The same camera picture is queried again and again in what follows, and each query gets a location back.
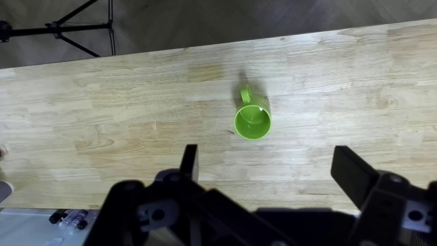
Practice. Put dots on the black camera tripod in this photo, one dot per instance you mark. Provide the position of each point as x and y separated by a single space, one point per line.
58 28

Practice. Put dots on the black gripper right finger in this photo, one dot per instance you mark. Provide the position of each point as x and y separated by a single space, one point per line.
352 174

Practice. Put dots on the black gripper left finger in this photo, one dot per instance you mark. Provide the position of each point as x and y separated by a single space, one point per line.
188 166

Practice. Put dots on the green ceramic mug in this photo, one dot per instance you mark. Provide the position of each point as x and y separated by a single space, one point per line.
252 118

